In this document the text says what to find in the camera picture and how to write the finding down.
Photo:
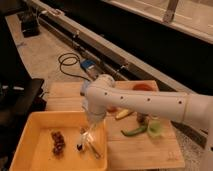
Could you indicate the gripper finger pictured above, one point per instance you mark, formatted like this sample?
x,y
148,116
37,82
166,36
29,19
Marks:
x,y
94,137
84,136

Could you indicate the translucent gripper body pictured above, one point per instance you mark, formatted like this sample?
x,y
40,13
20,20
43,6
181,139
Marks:
x,y
94,120

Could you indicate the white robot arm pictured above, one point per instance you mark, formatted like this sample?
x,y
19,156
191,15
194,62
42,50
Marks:
x,y
191,109

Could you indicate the yellow plastic tray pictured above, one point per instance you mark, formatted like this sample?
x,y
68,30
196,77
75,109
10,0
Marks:
x,y
34,151

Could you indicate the red tomato toy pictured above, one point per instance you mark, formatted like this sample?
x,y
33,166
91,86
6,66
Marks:
x,y
111,109

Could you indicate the dark crumbs pile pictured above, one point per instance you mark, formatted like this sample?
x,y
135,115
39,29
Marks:
x,y
59,143

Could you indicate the yellow banana toy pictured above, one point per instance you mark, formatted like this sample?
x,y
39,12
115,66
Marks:
x,y
122,114

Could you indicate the wooden cutting board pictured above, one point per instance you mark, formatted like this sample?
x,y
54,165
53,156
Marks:
x,y
124,153

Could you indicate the green chili pepper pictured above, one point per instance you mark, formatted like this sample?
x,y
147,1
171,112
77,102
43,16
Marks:
x,y
134,132

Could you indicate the brown toy item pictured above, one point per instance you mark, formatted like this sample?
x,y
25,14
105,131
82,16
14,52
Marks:
x,y
141,118

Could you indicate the blue device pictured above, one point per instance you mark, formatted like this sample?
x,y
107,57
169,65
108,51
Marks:
x,y
86,64

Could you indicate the red bowl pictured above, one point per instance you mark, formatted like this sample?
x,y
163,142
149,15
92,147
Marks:
x,y
142,87

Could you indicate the green plastic cup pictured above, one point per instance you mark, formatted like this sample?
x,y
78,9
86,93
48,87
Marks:
x,y
154,128

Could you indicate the black furniture left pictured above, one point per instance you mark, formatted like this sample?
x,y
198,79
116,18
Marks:
x,y
15,107

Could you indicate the black box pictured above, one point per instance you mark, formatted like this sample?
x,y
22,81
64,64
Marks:
x,y
29,25

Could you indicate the metal rail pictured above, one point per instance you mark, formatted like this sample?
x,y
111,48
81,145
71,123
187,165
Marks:
x,y
131,63

